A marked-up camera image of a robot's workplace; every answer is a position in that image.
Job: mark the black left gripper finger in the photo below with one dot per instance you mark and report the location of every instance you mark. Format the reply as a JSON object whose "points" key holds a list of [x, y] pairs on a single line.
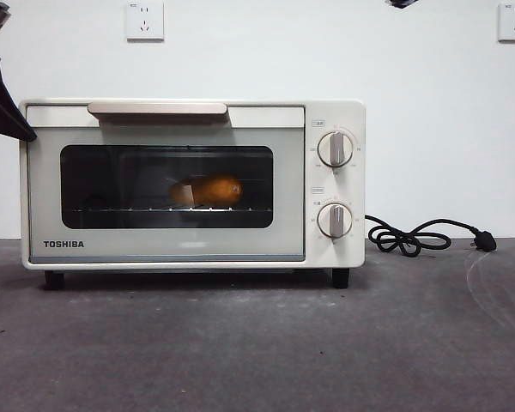
{"points": [[4, 103]]}

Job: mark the yellow corn cob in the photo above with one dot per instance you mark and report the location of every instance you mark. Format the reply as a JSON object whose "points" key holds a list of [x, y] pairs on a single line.
{"points": [[214, 189]]}

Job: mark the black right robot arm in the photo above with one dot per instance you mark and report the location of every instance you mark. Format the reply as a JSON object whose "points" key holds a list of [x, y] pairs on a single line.
{"points": [[405, 3]]}

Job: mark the cream toaster oven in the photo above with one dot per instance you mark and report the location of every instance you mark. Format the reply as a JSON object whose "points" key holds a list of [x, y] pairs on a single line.
{"points": [[330, 116]]}

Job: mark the cream timer knob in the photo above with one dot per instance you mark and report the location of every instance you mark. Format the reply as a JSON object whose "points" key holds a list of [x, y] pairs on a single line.
{"points": [[335, 220]]}

